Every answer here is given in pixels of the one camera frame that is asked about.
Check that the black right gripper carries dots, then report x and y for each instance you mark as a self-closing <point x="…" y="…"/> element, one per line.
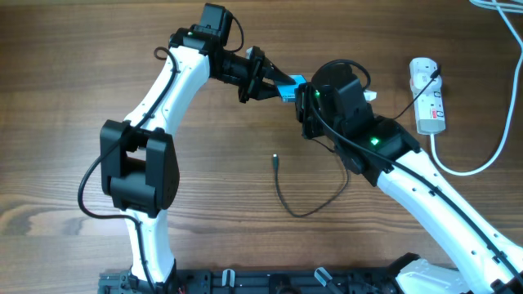
<point x="302" y="108"/>

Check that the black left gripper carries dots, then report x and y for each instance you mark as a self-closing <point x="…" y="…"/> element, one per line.
<point x="253" y="85"/>

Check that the blue screen smartphone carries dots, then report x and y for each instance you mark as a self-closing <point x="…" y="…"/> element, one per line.
<point x="287" y="92"/>

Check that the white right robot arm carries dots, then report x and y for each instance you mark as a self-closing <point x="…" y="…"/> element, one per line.
<point x="389" y="158"/>

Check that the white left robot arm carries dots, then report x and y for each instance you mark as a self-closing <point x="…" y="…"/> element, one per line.
<point x="139" y="169"/>

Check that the white charger adapter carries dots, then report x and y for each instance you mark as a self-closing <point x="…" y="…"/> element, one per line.
<point x="429" y="81"/>

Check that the white power strip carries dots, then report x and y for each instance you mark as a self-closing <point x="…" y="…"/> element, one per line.
<point x="428" y="107"/>

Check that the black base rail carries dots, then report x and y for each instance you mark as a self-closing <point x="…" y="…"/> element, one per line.
<point x="319" y="280"/>

